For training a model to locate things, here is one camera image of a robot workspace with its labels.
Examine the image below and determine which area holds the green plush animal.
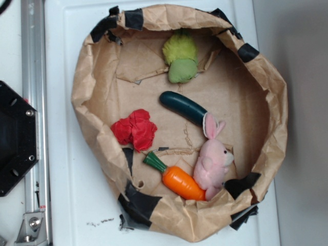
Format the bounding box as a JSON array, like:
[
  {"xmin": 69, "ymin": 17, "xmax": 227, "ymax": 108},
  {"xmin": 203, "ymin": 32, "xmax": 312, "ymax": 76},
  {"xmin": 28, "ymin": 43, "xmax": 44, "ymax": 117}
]
[{"xmin": 162, "ymin": 29, "xmax": 198, "ymax": 84}]

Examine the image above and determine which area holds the brown paper bag bin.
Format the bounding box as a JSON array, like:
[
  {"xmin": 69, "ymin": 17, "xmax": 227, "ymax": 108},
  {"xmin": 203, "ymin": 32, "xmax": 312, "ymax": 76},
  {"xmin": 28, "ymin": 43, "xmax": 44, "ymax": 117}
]
[{"xmin": 71, "ymin": 4, "xmax": 288, "ymax": 242}]

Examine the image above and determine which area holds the dark green toy cucumber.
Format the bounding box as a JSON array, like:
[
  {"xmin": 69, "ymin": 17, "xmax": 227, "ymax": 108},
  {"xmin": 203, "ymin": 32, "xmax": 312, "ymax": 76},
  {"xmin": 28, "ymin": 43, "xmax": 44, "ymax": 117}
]
[{"xmin": 159, "ymin": 91, "xmax": 207, "ymax": 127}]

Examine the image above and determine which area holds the crumpled red paper ball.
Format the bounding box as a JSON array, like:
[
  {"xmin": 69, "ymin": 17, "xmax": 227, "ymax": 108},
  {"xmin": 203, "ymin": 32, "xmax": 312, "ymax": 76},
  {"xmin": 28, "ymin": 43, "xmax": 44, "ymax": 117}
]
[{"xmin": 110, "ymin": 109, "xmax": 157, "ymax": 152}]

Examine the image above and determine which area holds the orange plastic toy carrot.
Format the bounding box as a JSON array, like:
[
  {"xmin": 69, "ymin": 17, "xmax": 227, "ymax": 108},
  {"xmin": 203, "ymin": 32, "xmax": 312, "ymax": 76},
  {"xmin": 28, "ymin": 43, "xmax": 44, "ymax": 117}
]
[{"xmin": 143, "ymin": 151, "xmax": 206, "ymax": 201}]

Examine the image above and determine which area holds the pink plush bunny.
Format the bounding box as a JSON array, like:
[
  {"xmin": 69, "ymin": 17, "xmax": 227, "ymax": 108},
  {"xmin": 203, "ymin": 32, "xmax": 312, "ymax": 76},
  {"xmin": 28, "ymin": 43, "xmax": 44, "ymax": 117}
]
[{"xmin": 193, "ymin": 112, "xmax": 234, "ymax": 201}]

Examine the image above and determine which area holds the aluminium extrusion rail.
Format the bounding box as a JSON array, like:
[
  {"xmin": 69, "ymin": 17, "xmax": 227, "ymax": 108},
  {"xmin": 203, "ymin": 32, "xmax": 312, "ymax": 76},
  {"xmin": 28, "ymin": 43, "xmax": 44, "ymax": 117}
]
[{"xmin": 21, "ymin": 1, "xmax": 53, "ymax": 245}]

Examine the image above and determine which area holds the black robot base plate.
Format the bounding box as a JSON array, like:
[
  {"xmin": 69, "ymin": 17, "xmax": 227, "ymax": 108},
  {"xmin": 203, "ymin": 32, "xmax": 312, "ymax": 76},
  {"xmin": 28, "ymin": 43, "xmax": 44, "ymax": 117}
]
[{"xmin": 1, "ymin": 81, "xmax": 38, "ymax": 197}]

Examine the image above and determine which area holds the metal corner bracket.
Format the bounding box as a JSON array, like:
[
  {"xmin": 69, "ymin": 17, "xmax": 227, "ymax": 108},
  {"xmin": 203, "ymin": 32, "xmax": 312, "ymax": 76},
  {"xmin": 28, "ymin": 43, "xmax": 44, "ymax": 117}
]
[{"xmin": 14, "ymin": 212, "xmax": 48, "ymax": 246}]

